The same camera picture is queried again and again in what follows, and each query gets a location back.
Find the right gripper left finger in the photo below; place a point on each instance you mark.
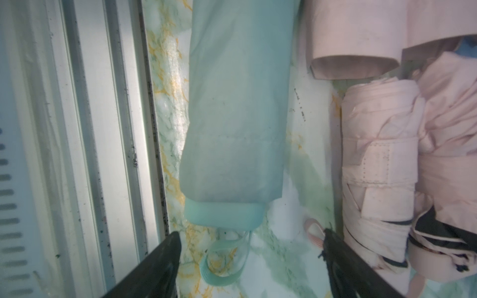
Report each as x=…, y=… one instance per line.
x=155, y=276

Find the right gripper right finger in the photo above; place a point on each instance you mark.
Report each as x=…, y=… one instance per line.
x=349, y=275

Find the green umbrella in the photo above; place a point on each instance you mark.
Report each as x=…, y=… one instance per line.
x=237, y=221

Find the pink umbrella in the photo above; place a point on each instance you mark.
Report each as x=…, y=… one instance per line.
x=443, y=238
x=380, y=123

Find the pink umbrella sleeve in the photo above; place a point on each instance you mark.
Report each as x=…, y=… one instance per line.
x=434, y=27
x=354, y=39

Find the green umbrella sleeve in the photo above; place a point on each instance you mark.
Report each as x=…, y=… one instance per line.
x=240, y=60

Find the aluminium front rail frame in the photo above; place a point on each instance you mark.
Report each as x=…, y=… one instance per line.
x=80, y=193

